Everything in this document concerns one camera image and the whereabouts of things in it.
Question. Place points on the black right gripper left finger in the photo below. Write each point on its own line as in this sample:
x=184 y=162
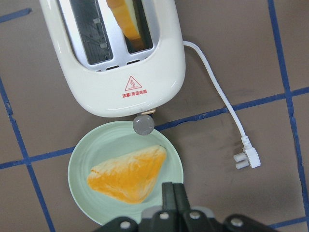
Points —
x=161 y=218

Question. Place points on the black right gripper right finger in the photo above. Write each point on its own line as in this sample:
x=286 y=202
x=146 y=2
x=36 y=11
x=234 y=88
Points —
x=196 y=218

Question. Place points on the white two-slot toaster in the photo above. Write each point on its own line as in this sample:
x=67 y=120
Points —
x=104 y=77

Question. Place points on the grey toaster lever knob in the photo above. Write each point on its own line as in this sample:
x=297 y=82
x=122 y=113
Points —
x=143 y=124

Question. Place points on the toast slice in toaster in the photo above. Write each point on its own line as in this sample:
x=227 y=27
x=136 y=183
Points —
x=124 y=13

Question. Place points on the triangular yellow bread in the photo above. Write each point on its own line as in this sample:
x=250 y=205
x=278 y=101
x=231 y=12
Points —
x=129 y=178

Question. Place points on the light green plate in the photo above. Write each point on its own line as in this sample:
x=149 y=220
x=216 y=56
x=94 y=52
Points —
x=109 y=141

